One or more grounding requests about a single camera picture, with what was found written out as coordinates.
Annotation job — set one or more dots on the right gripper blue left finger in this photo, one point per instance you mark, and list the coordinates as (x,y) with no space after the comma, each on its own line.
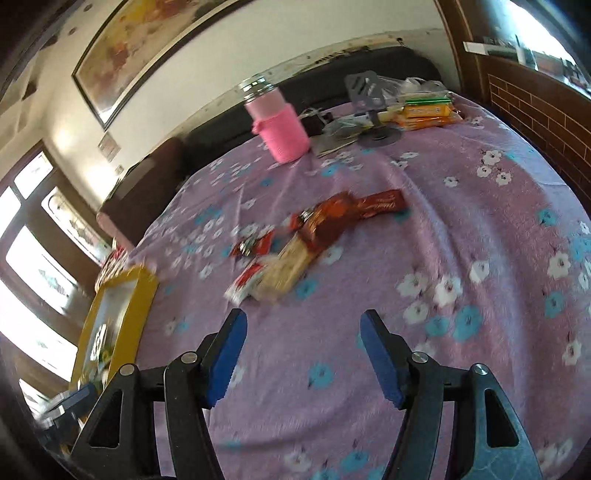
(193,383)

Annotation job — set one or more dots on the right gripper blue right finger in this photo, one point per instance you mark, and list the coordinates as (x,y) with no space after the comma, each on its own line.
(411,382)

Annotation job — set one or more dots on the red white snack packet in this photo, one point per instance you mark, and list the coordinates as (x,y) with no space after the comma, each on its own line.
(244,283)

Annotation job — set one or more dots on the beige cracker packet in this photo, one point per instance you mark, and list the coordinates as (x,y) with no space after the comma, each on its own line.
(280,276)

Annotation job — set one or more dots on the red black candy packet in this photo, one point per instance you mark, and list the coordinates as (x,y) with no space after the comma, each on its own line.
(256,244)

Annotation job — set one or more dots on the dark red date snack packet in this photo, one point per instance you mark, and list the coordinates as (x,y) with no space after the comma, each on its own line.
(322,225)

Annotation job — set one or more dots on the dark red slim snack bar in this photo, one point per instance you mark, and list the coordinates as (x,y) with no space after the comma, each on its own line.
(390,201)

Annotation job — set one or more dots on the wooden glass door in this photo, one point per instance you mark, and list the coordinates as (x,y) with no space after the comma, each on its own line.
(51,253)

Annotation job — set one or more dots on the yellow-edged cardboard tray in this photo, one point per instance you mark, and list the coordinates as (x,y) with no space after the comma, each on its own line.
(113,327)

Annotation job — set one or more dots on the purple floral tablecloth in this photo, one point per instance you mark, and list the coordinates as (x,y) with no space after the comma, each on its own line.
(490,263)

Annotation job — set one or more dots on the brown armchair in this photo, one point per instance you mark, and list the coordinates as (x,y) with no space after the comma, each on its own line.
(142,194)

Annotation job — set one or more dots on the clear bag of dark seeds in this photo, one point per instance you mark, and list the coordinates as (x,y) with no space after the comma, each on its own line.
(339,133)

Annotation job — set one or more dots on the pink knit-sleeved thermos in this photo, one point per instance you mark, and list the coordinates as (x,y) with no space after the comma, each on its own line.
(274,120)

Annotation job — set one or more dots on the orange cracker packs stack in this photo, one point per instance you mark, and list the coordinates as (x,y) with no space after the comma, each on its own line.
(420,112)

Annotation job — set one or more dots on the black phone stand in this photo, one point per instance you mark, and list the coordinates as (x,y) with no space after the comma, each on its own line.
(366,94)

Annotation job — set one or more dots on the black leather sofa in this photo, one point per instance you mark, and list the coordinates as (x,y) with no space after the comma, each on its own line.
(321,87)

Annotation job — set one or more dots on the wooden brick-pattern cabinet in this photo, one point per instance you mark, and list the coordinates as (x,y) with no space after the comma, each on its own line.
(552,116)

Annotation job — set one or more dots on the framed wall painting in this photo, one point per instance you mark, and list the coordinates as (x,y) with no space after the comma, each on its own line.
(134,40)

